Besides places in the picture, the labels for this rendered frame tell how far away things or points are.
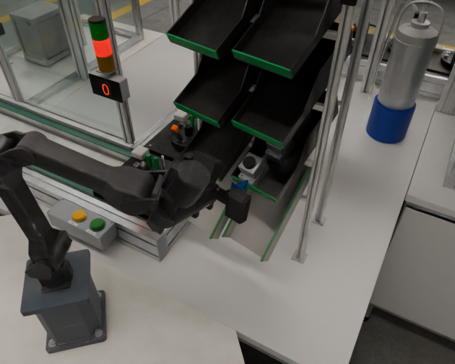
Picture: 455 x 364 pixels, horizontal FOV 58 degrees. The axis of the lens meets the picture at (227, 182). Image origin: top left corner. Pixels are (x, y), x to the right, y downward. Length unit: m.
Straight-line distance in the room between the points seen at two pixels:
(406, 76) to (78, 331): 1.32
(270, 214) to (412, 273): 0.89
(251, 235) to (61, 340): 0.54
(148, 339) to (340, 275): 0.56
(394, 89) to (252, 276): 0.87
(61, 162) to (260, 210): 0.58
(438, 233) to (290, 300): 0.69
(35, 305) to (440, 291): 1.48
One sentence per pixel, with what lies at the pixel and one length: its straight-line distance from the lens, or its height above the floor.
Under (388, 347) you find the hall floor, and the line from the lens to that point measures 2.21.
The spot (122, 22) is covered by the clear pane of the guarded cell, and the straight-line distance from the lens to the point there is 2.57.
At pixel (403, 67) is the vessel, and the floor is 1.18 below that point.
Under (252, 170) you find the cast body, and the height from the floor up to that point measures 1.25.
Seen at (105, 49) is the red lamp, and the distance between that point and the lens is 1.32.
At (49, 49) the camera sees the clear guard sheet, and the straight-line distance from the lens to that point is 1.60.
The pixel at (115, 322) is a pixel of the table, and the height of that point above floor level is 0.86.
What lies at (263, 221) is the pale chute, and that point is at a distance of 1.11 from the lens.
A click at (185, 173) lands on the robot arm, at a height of 1.44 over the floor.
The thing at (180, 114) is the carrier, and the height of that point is 0.99.
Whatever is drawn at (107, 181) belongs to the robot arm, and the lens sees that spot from 0.71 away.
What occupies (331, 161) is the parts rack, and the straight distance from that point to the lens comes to 1.22.
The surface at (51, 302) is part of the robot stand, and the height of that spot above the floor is 1.06.
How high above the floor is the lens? 1.88
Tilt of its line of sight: 43 degrees down
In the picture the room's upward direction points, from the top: straight up
